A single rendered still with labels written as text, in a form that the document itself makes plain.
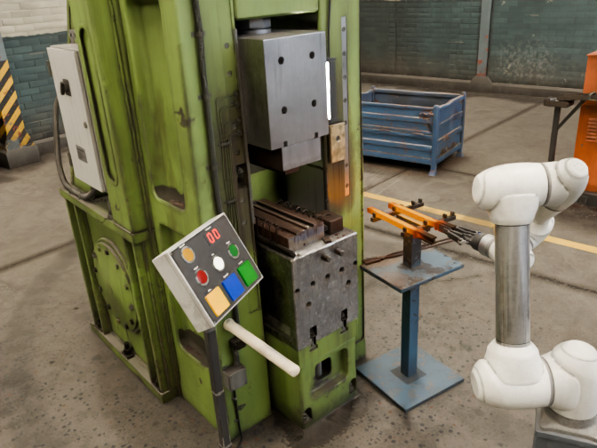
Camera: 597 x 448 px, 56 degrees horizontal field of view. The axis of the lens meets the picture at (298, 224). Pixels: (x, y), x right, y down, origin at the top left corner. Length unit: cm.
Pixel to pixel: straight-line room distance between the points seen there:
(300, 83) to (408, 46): 866
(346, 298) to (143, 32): 141
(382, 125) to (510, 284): 449
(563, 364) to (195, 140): 143
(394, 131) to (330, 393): 380
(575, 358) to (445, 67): 884
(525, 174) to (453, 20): 863
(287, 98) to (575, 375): 133
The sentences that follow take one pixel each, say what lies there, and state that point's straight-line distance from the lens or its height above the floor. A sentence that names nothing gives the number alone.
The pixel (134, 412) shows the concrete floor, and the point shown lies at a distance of 310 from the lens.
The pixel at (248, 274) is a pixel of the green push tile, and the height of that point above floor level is 101.
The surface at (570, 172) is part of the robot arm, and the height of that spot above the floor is 141.
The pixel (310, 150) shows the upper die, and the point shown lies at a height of 132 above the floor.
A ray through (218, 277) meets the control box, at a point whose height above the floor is 105.
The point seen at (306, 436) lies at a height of 0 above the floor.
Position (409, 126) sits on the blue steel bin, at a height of 48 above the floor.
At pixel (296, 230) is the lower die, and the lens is 236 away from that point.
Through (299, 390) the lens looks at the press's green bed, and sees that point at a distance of 267.
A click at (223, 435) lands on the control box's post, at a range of 240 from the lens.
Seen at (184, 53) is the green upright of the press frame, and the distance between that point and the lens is 206.
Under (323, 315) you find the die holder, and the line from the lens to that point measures 253.
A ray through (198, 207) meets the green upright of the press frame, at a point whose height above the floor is 117.
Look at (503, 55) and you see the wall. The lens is 998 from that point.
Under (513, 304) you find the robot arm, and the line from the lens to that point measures 183.
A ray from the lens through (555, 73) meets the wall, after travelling 972.
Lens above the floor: 196
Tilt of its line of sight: 24 degrees down
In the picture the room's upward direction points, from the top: 3 degrees counter-clockwise
